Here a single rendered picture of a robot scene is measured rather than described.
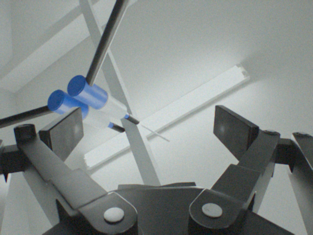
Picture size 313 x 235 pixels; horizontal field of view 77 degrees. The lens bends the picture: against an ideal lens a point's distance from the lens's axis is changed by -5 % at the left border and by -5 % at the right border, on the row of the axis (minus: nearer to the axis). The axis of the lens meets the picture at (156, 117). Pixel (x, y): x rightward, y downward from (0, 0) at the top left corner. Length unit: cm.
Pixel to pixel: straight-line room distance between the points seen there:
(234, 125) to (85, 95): 45
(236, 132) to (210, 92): 114
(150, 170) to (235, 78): 80
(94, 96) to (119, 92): 36
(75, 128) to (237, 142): 13
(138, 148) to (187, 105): 59
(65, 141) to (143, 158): 64
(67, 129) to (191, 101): 120
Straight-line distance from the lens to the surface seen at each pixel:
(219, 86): 132
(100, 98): 60
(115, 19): 45
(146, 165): 78
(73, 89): 57
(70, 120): 18
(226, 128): 18
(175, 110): 135
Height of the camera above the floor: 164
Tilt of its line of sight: 62 degrees up
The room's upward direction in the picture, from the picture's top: 127 degrees clockwise
